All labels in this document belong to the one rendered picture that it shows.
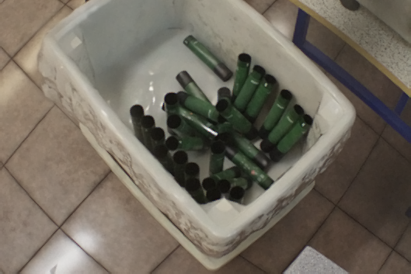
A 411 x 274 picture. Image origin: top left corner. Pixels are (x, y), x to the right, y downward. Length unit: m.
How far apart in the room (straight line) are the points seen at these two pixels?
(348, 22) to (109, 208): 1.00
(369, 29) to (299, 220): 0.79
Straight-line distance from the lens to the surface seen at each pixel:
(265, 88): 1.23
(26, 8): 2.25
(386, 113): 1.46
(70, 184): 1.79
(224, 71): 1.36
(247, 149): 1.27
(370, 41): 1.17
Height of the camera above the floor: 1.65
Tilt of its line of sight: 63 degrees down
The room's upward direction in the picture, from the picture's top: straight up
